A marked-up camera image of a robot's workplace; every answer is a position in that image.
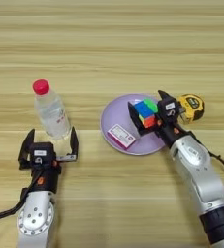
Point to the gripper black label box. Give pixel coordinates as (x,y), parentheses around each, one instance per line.
(163,118)
(48,148)

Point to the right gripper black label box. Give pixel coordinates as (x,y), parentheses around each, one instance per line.
(163,118)

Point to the multicolour puzzle cube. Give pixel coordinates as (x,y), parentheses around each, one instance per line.
(144,109)

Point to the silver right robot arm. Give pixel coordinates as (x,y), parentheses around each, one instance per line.
(197,168)

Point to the clear bottle with red cap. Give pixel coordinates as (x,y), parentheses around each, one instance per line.
(50,113)

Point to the yellow black tape measure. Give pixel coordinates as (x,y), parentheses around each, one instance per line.
(192,105)

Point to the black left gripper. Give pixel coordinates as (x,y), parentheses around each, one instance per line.
(47,179)

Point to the purple round plate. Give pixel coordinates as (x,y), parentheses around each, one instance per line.
(116,111)

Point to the small red white box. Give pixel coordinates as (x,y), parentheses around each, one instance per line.
(121,136)

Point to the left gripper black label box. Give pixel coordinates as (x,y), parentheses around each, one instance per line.
(48,148)

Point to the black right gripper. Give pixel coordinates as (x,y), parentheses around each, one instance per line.
(173,134)

